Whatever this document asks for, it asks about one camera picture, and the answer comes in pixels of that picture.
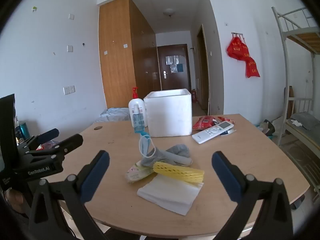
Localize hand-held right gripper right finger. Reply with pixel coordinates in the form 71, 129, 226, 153
212, 151, 293, 240

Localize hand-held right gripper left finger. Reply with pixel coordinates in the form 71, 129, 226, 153
29, 150, 110, 240

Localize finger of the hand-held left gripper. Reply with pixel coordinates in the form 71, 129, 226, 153
26, 133, 84, 160
21, 128, 60, 150

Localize yellow foam fruit net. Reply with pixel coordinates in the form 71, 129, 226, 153
153, 162, 205, 183

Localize grey sock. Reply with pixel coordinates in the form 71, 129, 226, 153
141, 144, 190, 167

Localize white cloth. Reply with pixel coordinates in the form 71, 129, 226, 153
137, 174, 204, 216

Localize blue face mask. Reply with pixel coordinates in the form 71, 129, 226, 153
139, 132, 157, 158

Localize white foam box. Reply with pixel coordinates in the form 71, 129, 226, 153
143, 88, 193, 138

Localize person's left forearm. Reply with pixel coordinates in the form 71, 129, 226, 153
4, 187, 28, 213

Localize teal trash can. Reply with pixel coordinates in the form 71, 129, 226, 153
15, 121, 32, 140

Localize white remote control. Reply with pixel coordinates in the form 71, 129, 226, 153
192, 121, 235, 144

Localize red snack packet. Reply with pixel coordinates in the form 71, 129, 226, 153
192, 116, 235, 131

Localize dark cloth bundle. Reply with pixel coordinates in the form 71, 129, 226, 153
259, 120, 275, 137

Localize small blue spray bottle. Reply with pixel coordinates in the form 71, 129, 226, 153
132, 104, 147, 134

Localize white pump lotion bottle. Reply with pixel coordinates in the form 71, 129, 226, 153
128, 87, 148, 128

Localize grey bedding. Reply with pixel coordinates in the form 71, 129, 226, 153
290, 112, 320, 130

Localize brown wooden board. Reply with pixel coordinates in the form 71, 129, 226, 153
289, 86, 295, 119

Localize wooden wardrobe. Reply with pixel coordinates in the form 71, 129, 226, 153
98, 0, 160, 109

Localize wooden side door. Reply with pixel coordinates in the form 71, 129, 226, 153
196, 24, 211, 110

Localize dark brown entrance door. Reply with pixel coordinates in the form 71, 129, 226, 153
157, 44, 192, 93

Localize red plastic bag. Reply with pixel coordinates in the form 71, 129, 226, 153
227, 35, 250, 62
245, 57, 260, 78

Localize taped paper notices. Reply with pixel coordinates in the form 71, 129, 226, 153
165, 55, 184, 73

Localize metal bunk bed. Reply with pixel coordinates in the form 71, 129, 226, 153
272, 6, 320, 200

